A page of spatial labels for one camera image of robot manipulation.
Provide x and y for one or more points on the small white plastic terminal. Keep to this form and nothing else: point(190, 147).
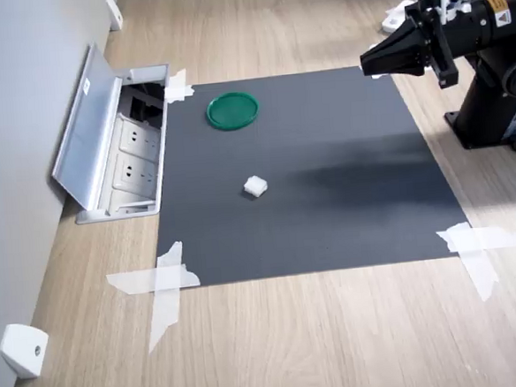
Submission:
point(255, 186)

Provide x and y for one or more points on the round green lid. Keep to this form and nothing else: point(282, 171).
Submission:
point(233, 111)

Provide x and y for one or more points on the white tape strip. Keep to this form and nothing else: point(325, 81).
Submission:
point(175, 90)
point(131, 282)
point(164, 315)
point(483, 275)
point(378, 77)
point(500, 238)

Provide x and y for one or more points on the dark grey mat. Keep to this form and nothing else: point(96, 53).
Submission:
point(305, 177)

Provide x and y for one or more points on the grey desk partition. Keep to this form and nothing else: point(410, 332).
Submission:
point(14, 131)

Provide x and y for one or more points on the white partition bracket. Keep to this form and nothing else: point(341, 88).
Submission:
point(114, 13)
point(23, 351)

